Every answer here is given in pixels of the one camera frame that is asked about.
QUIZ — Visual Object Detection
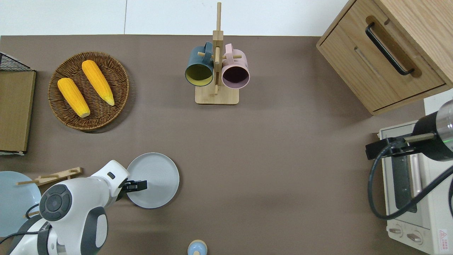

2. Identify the short yellow corn cob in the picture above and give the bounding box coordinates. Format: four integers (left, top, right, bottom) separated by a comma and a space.
57, 78, 91, 118

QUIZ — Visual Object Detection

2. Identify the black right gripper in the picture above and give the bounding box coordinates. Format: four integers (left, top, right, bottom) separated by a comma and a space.
366, 137, 417, 160

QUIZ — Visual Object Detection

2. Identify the round wicker basket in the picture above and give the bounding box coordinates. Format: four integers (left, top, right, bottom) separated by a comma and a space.
48, 52, 130, 131

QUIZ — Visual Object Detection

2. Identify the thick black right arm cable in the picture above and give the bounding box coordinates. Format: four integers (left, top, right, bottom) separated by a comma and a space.
367, 141, 453, 220

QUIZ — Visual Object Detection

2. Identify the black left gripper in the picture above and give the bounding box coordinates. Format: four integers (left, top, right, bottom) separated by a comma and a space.
115, 178, 148, 202

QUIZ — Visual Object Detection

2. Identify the wooden plate rack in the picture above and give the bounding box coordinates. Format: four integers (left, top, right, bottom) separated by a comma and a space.
16, 167, 83, 219

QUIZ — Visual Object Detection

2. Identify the long yellow corn cob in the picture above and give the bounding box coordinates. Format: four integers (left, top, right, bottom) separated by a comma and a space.
82, 60, 115, 106

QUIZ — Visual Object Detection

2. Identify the cream toaster oven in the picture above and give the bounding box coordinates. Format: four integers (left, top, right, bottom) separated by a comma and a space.
377, 120, 453, 255

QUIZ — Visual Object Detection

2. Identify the black wire rack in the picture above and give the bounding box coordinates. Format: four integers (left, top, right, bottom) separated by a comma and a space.
0, 52, 35, 72

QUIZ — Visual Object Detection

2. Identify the wooden drawer cabinet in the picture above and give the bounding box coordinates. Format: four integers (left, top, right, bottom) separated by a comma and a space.
316, 0, 453, 116

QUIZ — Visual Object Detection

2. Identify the wooden mug tree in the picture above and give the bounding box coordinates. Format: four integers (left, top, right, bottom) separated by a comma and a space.
195, 2, 243, 105

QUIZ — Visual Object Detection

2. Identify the light blue plate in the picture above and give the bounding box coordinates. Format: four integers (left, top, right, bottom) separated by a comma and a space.
0, 171, 42, 237

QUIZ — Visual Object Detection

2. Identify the black drawer handle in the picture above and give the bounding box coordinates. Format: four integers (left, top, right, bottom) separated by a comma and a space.
365, 22, 415, 76

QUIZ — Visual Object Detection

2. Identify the brown wooden board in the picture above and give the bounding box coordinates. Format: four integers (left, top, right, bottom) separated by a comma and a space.
0, 70, 37, 154

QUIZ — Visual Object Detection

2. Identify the gray round plate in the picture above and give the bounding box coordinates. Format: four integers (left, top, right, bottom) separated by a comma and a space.
126, 152, 180, 209

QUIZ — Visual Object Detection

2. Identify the beige cylindrical rod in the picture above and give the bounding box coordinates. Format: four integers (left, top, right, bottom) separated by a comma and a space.
403, 133, 435, 143

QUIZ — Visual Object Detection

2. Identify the dark teal mug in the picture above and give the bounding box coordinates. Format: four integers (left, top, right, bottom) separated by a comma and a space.
185, 42, 214, 87

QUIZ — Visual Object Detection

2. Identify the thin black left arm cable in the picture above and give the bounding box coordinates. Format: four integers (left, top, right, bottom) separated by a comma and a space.
0, 203, 40, 245

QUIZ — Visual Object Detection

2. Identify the silver oven door handle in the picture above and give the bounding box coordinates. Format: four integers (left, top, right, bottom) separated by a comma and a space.
411, 154, 423, 199

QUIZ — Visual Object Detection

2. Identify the pink mug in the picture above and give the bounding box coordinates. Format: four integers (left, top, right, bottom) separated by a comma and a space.
222, 44, 250, 89

